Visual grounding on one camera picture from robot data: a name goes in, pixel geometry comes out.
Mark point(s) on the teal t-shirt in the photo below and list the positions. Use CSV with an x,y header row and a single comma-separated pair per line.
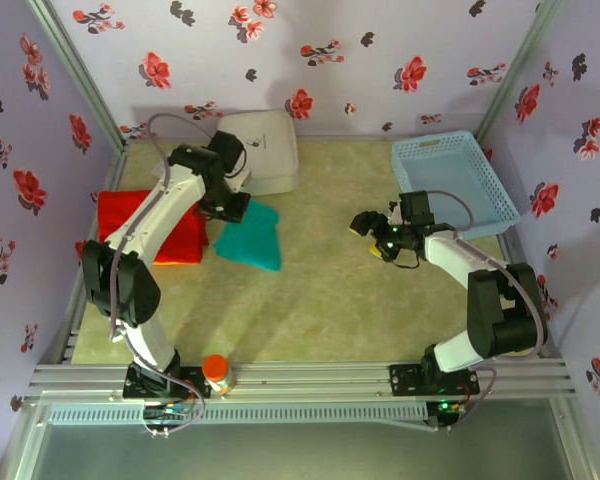
x,y
252,240

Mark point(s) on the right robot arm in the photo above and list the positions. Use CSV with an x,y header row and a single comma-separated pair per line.
x,y
500,310

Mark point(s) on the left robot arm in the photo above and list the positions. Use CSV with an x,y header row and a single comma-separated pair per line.
x,y
125,285

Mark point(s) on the small white packet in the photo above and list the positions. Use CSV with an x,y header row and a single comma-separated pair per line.
x,y
156,173

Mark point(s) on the orange folded t-shirt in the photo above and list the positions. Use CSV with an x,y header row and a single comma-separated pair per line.
x,y
177,261

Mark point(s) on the white zip case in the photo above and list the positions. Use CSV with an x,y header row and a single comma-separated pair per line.
x,y
270,150

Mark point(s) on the light blue plastic basket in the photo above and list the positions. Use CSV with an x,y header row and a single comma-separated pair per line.
x,y
455,170

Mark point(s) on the red folded t-shirt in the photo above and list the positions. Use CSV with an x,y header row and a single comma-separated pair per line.
x,y
125,210

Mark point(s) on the orange-lidded white bottle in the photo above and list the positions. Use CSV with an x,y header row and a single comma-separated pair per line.
x,y
218,372

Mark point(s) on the green circuit board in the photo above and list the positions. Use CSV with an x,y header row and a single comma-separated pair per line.
x,y
166,412

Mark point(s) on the grey metal panel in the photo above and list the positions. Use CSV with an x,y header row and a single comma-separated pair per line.
x,y
305,455

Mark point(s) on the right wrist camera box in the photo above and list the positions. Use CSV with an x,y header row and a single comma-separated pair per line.
x,y
415,207

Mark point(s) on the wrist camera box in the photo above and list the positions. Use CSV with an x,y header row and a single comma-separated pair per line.
x,y
226,150
415,207

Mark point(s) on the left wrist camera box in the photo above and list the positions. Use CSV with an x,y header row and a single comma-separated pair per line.
x,y
226,150

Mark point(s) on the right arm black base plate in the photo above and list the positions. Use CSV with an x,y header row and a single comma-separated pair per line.
x,y
405,380

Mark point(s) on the aluminium frame cross rail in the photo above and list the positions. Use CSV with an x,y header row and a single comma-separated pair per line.
x,y
305,380

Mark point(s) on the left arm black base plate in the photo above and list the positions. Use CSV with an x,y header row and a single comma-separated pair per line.
x,y
195,382

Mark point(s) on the aluminium corner post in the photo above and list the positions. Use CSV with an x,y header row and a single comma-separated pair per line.
x,y
521,60
77,75

